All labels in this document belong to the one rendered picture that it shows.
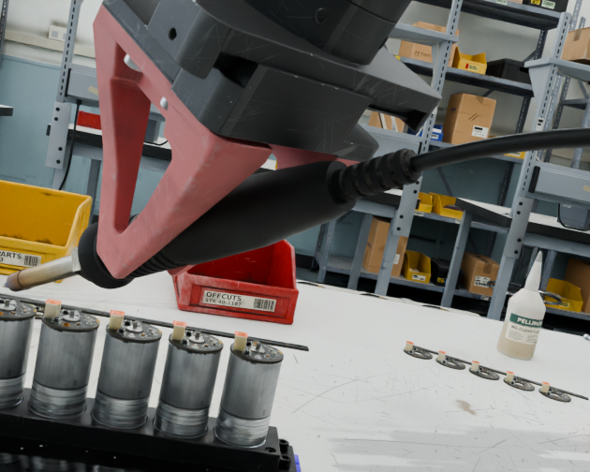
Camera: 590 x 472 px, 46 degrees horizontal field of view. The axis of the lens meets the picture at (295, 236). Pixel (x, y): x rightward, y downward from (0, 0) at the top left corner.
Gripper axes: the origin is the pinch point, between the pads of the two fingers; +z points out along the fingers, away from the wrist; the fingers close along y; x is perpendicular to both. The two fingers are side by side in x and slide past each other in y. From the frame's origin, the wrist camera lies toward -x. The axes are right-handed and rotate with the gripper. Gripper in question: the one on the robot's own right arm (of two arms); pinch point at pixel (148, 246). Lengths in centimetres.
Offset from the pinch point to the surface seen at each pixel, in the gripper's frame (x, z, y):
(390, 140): -113, 50, -205
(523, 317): 0.1, 8.6, -47.3
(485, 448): 8.7, 8.6, -25.1
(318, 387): -0.9, 13.5, -22.1
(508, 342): 0.8, 11.2, -47.3
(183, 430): 1.9, 9.3, -5.9
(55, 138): -180, 110, -124
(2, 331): -4.8, 9.1, 0.0
